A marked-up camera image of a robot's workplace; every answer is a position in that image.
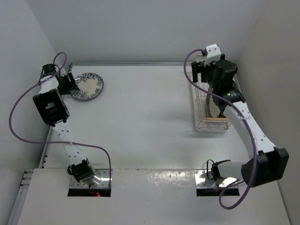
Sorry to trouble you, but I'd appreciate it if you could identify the blue floral white plate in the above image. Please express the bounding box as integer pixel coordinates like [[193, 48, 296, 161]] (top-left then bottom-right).
[[70, 73, 104, 101]]

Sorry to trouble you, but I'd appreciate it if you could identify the grey rim cream plate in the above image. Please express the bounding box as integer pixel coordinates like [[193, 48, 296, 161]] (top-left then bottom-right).
[[206, 95, 225, 118]]

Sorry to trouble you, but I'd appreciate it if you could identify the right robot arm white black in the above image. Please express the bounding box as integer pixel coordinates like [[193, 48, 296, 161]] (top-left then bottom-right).
[[191, 52, 289, 187]]

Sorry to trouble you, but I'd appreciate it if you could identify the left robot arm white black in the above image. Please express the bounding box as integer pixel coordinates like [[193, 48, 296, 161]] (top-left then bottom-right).
[[33, 64, 99, 187]]

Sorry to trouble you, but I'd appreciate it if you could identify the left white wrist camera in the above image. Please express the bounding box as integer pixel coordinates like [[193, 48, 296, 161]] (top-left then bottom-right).
[[60, 68, 67, 77]]

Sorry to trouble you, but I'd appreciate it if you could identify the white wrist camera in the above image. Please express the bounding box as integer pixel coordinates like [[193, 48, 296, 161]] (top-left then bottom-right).
[[204, 44, 221, 66], [60, 68, 67, 77]]

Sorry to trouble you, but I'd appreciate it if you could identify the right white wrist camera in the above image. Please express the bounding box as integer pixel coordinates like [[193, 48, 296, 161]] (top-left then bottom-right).
[[204, 44, 221, 66]]

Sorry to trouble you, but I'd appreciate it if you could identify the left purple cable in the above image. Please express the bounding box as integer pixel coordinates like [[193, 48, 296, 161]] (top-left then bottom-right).
[[8, 52, 112, 181]]

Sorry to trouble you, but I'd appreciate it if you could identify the wire dish rack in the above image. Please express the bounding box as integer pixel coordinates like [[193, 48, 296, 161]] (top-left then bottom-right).
[[190, 53, 232, 130]]

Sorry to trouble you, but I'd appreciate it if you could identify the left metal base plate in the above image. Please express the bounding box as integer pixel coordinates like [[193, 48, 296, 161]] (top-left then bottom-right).
[[69, 169, 112, 189]]

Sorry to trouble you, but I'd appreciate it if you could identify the metal base plate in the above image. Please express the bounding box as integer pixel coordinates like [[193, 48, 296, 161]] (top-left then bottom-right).
[[194, 169, 237, 189], [69, 169, 112, 189]]

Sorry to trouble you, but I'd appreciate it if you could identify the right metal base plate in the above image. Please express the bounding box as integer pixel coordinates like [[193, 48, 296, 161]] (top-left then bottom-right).
[[194, 169, 237, 189]]

